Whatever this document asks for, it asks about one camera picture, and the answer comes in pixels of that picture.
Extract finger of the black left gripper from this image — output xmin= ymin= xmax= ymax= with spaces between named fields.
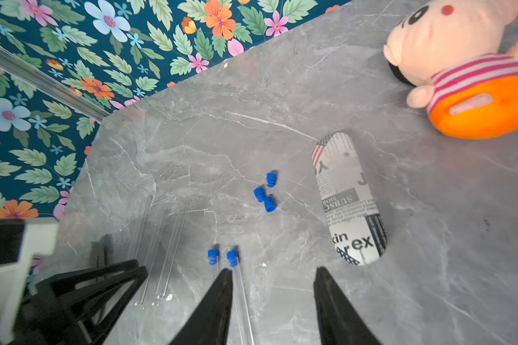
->
xmin=60 ymin=266 xmax=148 ymax=344
xmin=36 ymin=260 xmax=140 ymax=298

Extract blue stopper of tube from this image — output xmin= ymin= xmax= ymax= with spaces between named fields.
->
xmin=266 ymin=172 xmax=278 ymax=188

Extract clear test tube blue stopper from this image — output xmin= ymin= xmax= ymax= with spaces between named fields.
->
xmin=207 ymin=249 xmax=220 ymax=280
xmin=227 ymin=250 xmax=255 ymax=345
xmin=156 ymin=204 xmax=188 ymax=300
xmin=134 ymin=216 xmax=165 ymax=310

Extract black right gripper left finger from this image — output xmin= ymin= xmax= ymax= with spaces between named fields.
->
xmin=170 ymin=268 xmax=233 ymax=345

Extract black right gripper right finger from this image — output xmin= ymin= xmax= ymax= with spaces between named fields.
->
xmin=313 ymin=267 xmax=381 ymax=345

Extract plush doll orange pants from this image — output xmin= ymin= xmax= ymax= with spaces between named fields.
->
xmin=383 ymin=1 xmax=518 ymax=139

